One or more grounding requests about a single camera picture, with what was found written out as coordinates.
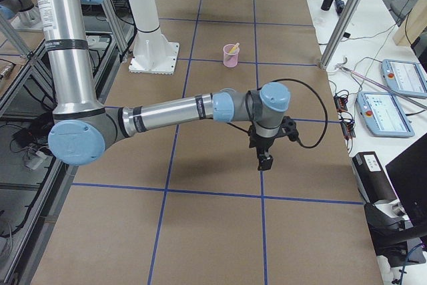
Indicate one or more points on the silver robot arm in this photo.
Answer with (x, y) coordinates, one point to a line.
(24, 9)
(84, 128)

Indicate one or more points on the yellow highlighter pen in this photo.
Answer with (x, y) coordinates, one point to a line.
(233, 49)

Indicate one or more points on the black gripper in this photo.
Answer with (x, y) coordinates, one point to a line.
(261, 143)

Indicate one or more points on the white camera stand pillar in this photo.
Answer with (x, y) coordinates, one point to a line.
(152, 52)

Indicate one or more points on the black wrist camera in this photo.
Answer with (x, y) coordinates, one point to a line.
(288, 129)

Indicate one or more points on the teach pendant tablet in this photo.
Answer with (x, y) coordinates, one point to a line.
(405, 77)
(383, 115)

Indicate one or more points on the black monitor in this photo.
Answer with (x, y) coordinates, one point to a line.
(407, 173)

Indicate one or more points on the near teach pendant tablet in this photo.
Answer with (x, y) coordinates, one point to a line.
(383, 115)

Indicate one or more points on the far teach pendant tablet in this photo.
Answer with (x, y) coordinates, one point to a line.
(405, 77)

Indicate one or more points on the black box with label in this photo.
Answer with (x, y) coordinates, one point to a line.
(371, 178)

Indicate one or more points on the pink mesh pen holder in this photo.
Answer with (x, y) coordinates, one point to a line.
(230, 61)

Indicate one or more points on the aluminium frame post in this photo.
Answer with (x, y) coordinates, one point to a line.
(338, 32)

